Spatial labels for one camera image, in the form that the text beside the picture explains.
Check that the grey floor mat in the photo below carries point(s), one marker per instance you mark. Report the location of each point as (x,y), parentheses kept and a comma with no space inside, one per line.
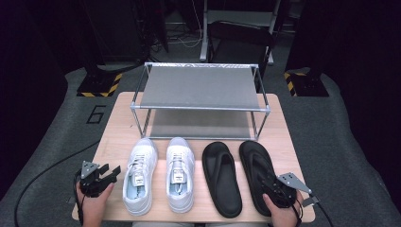
(331,142)

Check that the grey tape strip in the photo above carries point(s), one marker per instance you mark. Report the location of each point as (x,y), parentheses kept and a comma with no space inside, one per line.
(310,201)

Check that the black chair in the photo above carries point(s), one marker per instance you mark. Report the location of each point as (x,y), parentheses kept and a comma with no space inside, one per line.
(239,34)

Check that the white metal stand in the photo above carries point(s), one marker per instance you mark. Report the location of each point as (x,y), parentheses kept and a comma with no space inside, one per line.
(204,38)

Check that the white sneaker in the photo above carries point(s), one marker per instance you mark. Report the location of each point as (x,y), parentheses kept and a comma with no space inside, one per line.
(142,151)
(180,148)

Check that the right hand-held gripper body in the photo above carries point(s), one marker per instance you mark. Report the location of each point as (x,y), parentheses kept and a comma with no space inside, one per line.
(285,195)

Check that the dark curtain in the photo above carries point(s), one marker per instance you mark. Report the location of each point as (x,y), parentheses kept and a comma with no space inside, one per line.
(31,63)
(362,63)

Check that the black stand base striped edge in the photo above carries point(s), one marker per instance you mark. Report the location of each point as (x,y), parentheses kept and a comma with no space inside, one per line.
(94,85)
(310,86)

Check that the person's right hand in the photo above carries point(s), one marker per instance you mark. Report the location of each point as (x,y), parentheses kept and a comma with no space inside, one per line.
(285,217)

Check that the grey metal shoe rack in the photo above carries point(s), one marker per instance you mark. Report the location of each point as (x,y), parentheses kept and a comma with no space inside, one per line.
(201,88)

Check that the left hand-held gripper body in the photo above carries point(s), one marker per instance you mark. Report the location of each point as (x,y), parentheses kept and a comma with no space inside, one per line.
(90,183)

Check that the person's left hand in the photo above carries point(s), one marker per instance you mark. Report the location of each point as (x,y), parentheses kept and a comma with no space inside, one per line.
(93,206)

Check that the black slipper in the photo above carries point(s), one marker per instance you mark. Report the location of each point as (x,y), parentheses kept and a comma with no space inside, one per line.
(252,154)
(220,189)

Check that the dark equipment cabinet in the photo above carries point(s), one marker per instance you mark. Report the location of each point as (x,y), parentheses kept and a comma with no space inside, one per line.
(119,31)

